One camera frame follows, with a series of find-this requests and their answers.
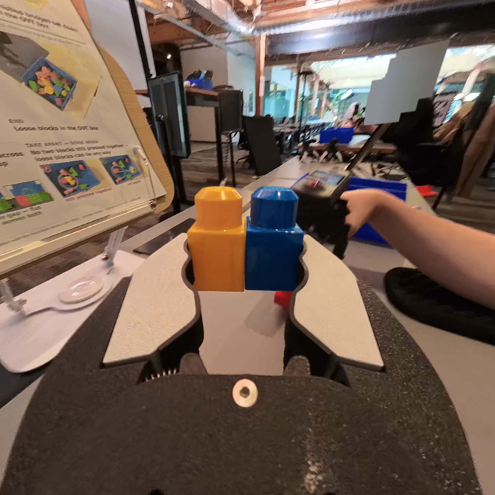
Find black desk inlay panel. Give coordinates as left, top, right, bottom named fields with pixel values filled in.
left=0, top=364, right=43, bottom=408

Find person's right forearm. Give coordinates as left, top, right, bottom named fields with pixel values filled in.
left=371, top=193, right=495, bottom=310

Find black floor lamp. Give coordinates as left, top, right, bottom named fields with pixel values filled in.
left=128, top=0, right=157, bottom=84

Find printed instruction sheet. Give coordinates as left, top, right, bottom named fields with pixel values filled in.
left=0, top=0, right=167, bottom=248

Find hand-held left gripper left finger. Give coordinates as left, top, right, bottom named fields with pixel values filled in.
left=102, top=233, right=203, bottom=377

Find blue one-stud block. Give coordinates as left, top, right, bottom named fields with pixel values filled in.
left=244, top=186, right=305, bottom=292

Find black display on stand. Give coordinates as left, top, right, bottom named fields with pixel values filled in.
left=146, top=71, right=192, bottom=213

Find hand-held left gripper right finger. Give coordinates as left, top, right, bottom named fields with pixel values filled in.
left=288, top=234, right=384, bottom=379

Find blue storage bins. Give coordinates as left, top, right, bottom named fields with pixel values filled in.
left=186, top=70, right=214, bottom=90

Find blue storage crate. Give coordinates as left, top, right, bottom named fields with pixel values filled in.
left=319, top=128, right=354, bottom=144

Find orange one-stud block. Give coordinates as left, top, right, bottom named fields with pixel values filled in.
left=187, top=186, right=247, bottom=292

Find black partition panel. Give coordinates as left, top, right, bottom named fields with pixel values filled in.
left=242, top=115, right=283, bottom=176

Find grey desk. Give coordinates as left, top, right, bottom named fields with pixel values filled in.
left=0, top=155, right=495, bottom=495

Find silver ceiling duct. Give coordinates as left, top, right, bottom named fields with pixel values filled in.
left=182, top=0, right=267, bottom=37

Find brown coat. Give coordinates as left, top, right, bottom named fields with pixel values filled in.
left=433, top=102, right=495, bottom=186

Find person's right hand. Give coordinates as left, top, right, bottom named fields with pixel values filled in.
left=340, top=189, right=392, bottom=237

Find black desk monitor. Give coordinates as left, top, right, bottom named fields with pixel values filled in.
left=218, top=90, right=243, bottom=134

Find black textured pad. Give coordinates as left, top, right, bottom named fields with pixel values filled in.
left=384, top=267, right=495, bottom=345

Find wooden top standing desk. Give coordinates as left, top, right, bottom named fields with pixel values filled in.
left=185, top=87, right=244, bottom=186

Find white document stand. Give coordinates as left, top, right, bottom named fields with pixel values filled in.
left=0, top=145, right=149, bottom=374

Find blue plastic bin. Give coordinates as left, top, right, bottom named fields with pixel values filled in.
left=346, top=177, right=407, bottom=246

